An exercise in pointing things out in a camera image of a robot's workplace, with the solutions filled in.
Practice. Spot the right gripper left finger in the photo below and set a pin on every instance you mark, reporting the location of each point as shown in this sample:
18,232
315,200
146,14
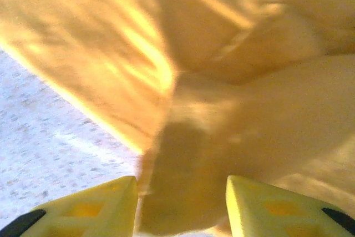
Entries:
105,209

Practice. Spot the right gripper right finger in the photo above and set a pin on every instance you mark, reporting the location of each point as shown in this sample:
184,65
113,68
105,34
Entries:
263,209

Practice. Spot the yellow t-shirt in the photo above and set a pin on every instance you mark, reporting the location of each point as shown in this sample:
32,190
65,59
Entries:
222,81

